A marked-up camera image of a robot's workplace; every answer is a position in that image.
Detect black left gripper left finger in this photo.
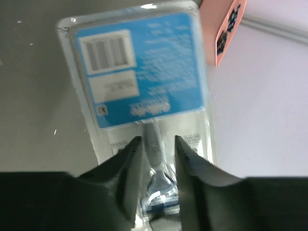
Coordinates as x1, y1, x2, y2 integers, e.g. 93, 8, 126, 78
0, 136, 142, 231

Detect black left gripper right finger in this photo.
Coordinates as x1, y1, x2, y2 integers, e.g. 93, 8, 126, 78
175, 136, 308, 231

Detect blue razor blister pack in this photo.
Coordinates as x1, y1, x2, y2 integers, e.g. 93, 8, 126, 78
56, 0, 216, 231

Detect pink divided organizer bin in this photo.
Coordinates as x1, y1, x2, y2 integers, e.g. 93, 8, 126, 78
199, 0, 247, 67

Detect black patterned hair ties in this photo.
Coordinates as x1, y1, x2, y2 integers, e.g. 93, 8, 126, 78
216, 31, 229, 55

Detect blue hair ties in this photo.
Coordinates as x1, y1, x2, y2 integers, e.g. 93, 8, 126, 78
226, 3, 242, 33

